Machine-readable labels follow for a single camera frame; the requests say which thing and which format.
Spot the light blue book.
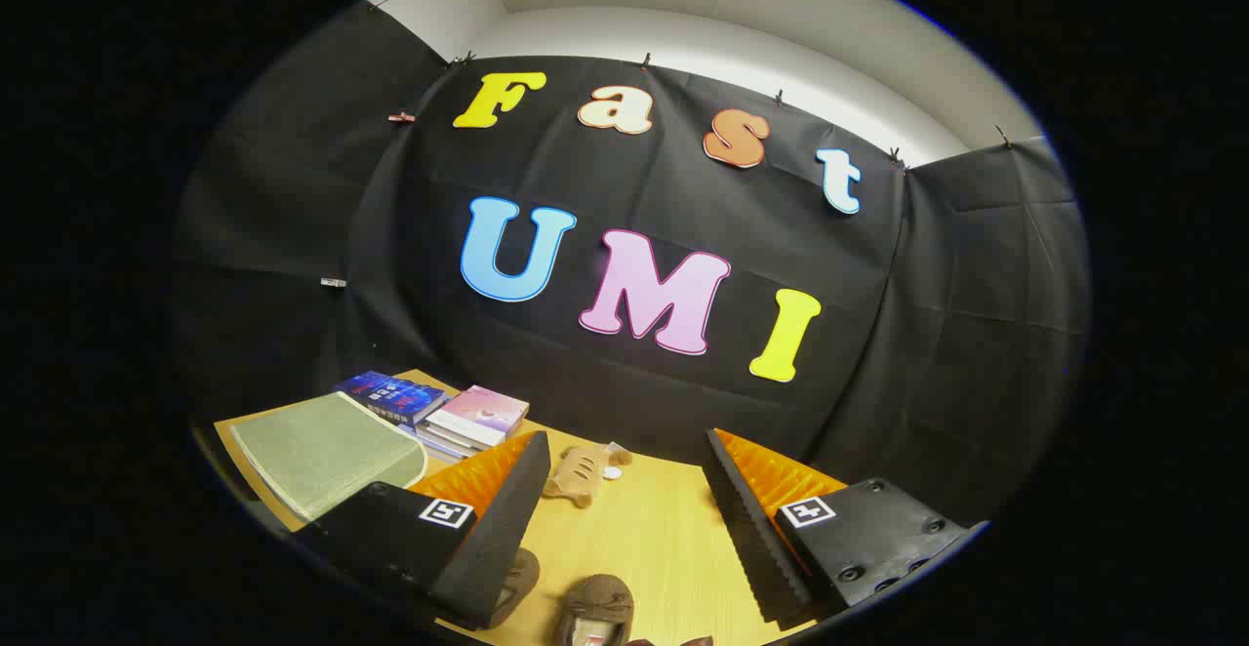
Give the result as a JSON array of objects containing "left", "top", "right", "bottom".
[{"left": 410, "top": 429, "right": 471, "bottom": 461}]

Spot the tan bread plush toy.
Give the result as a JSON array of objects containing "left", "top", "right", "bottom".
[{"left": 543, "top": 441, "right": 633, "bottom": 508}]

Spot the dark blue book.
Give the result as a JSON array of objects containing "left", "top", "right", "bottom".
[{"left": 334, "top": 371, "right": 452, "bottom": 427}]

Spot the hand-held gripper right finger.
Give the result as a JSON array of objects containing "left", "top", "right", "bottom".
[{"left": 703, "top": 427, "right": 989, "bottom": 626}]

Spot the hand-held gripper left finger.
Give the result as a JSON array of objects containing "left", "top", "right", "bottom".
[{"left": 293, "top": 429, "right": 552, "bottom": 630}]

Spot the beige fabric storage box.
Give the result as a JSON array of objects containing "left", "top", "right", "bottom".
[{"left": 229, "top": 392, "right": 428, "bottom": 522}]

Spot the brown fuzzy shoe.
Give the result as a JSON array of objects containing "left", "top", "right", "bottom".
[
  {"left": 488, "top": 546, "right": 541, "bottom": 629},
  {"left": 554, "top": 573, "right": 635, "bottom": 646}
]

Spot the grey cover book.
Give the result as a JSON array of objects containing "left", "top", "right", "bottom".
[{"left": 420, "top": 424, "right": 486, "bottom": 455}]

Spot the pink cover book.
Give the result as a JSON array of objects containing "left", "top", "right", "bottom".
[{"left": 426, "top": 384, "right": 530, "bottom": 447}]

